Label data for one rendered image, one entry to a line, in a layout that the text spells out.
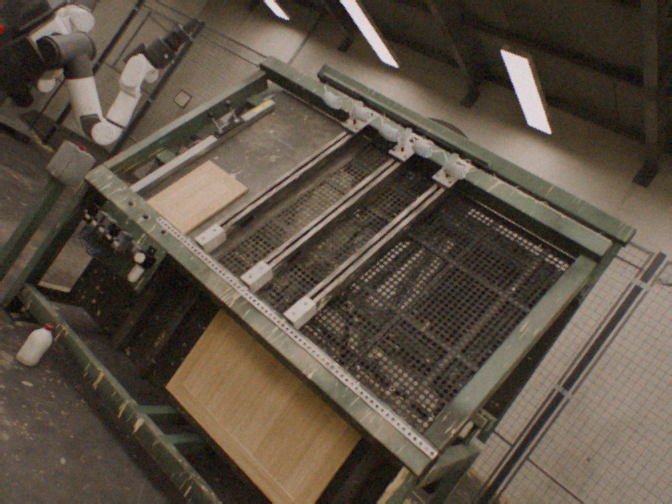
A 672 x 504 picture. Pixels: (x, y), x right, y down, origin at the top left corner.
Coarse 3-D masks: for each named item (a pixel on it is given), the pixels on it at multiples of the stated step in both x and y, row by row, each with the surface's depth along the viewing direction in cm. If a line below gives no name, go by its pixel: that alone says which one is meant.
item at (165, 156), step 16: (256, 96) 345; (160, 160) 315; (400, 192) 291; (464, 224) 276; (464, 240) 273; (400, 256) 268; (480, 256) 272; (496, 256) 264; (304, 272) 263; (320, 272) 262; (512, 272) 262; (544, 272) 255; (528, 288) 254; (416, 352) 235; (480, 352) 237; (448, 368) 230; (464, 368) 231
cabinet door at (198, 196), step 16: (192, 176) 297; (208, 176) 297; (224, 176) 296; (160, 192) 291; (176, 192) 290; (192, 192) 290; (208, 192) 290; (224, 192) 289; (240, 192) 288; (160, 208) 284; (176, 208) 284; (192, 208) 283; (208, 208) 282; (176, 224) 277; (192, 224) 276
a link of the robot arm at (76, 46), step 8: (64, 40) 182; (72, 40) 184; (80, 40) 187; (88, 40) 189; (64, 48) 182; (72, 48) 184; (80, 48) 186; (88, 48) 189; (64, 56) 182; (72, 56) 185; (80, 56) 187; (88, 56) 190; (64, 64) 185; (72, 64) 187; (80, 64) 188; (88, 64) 190; (64, 72) 189; (72, 72) 188; (80, 72) 189; (88, 72) 190
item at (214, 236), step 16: (352, 112) 295; (352, 128) 301; (336, 144) 299; (352, 144) 307; (304, 160) 293; (320, 160) 293; (288, 176) 287; (304, 176) 290; (272, 192) 280; (288, 192) 288; (240, 208) 274; (256, 208) 275; (224, 224) 270; (240, 224) 273; (208, 240) 262; (224, 240) 270
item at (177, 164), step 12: (264, 108) 326; (252, 120) 323; (228, 132) 314; (204, 144) 309; (216, 144) 312; (180, 156) 304; (192, 156) 304; (168, 168) 298; (180, 168) 302; (144, 180) 293; (156, 180) 295; (144, 192) 293
